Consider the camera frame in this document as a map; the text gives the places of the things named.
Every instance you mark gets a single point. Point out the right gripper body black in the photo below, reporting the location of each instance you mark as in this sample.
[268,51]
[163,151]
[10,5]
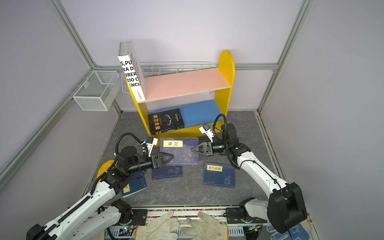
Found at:
[218,147]

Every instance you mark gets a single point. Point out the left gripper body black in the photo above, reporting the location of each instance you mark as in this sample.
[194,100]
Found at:
[144,166]

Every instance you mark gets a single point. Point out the blue booklet yellow label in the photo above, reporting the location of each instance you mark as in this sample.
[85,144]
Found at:
[219,175]
[137,184]
[181,149]

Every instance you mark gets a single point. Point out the black book antler cover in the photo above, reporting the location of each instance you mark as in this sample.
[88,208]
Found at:
[165,121]

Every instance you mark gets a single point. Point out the white book black lettering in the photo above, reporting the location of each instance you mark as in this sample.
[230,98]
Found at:
[132,70]

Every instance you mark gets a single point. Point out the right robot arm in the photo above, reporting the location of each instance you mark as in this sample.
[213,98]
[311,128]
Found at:
[285,207]

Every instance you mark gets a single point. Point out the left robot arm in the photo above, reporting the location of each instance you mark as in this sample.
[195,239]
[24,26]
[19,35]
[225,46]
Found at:
[132,156]

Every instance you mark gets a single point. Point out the yellow banana bunch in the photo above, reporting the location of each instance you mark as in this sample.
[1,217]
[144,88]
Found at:
[104,168]

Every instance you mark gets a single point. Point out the yellow pink blue bookshelf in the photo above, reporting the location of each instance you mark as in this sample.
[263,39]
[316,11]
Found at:
[170,87]

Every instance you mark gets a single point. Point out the white work glove centre left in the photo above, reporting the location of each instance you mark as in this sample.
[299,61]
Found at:
[161,228]

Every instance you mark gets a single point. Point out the white work glove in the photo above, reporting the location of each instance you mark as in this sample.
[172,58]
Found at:
[209,229]
[161,228]

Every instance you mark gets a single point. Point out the white work glove centre right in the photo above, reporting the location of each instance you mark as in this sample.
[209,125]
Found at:
[209,229]

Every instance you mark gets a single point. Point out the white mesh box basket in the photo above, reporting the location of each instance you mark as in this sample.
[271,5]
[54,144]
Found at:
[98,91]

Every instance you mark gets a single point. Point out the blue dotted glove right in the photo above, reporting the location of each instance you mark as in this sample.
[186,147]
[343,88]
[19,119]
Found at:
[298,232]

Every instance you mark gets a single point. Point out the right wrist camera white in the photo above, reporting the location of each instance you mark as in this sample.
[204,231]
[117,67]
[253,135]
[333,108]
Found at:
[206,129]

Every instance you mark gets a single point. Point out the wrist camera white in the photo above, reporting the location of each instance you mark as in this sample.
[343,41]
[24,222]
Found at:
[206,129]
[148,145]

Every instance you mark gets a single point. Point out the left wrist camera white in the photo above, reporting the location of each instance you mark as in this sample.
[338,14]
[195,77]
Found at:
[148,145]

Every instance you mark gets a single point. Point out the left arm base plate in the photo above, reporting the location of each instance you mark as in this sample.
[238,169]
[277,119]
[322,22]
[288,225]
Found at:
[134,217]

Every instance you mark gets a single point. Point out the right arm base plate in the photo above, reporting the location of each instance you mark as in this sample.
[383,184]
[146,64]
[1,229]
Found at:
[238,216]

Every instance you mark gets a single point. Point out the white wire rack basket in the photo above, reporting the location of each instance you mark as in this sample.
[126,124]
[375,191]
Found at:
[158,69]

